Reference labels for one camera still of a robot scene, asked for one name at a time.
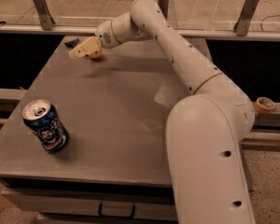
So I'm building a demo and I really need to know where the black drawer handle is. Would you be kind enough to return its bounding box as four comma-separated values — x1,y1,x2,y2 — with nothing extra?
98,202,136,218

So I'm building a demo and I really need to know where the right metal railing bracket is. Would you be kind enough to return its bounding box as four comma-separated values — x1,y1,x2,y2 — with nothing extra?
233,0,259,36

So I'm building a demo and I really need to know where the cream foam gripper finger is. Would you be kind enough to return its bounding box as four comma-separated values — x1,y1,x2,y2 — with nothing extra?
69,46,86,59

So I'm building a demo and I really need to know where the orange tape roll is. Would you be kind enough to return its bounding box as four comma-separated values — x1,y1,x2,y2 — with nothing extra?
255,97,275,113

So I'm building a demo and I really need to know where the blue soda can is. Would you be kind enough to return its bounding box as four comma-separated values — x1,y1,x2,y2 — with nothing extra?
22,99,69,152

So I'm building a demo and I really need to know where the left metal railing bracket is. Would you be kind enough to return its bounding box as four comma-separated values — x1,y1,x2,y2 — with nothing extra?
33,0,55,31

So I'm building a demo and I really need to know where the metal window rail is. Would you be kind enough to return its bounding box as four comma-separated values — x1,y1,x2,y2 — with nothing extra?
0,23,280,42

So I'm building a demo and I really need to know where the orange fruit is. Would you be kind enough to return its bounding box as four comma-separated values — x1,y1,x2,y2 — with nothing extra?
88,50,102,59

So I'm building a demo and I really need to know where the dark blue rxbar wrapper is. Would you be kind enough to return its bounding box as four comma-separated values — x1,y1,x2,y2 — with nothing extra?
64,38,80,48

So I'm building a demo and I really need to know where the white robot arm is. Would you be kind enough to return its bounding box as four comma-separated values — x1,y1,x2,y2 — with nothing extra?
69,0,256,224

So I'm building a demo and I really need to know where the grey drawer cabinet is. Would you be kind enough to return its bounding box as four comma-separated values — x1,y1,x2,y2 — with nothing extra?
0,177,178,224

